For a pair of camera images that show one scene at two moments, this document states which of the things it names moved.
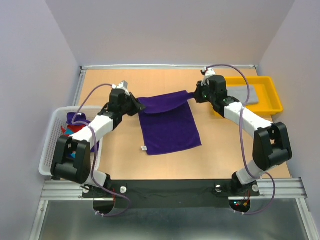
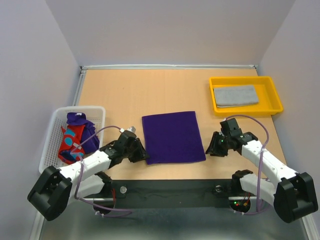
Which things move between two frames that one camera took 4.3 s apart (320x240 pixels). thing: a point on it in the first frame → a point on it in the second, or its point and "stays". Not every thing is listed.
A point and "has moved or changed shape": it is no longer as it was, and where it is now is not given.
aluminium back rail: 161,67 stays
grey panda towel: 241,93 stays
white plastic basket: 58,119 stays
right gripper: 197,94 → 212,149
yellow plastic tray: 269,102 stays
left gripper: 137,107 → 141,154
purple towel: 169,122 has moved or changed shape
